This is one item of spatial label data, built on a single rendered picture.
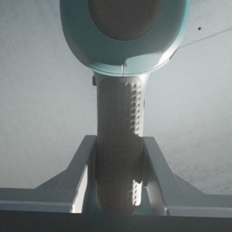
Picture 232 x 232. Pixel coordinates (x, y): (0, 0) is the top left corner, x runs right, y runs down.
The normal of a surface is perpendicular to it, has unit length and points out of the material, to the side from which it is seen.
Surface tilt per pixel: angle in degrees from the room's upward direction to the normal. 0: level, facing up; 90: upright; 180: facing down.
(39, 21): 90
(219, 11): 90
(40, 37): 90
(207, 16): 90
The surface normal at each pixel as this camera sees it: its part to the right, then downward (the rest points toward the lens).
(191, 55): -0.02, 0.25
